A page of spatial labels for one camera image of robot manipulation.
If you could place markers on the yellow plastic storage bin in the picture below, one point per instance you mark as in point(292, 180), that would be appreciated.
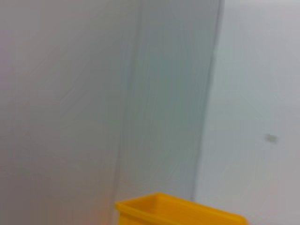
point(164, 211)

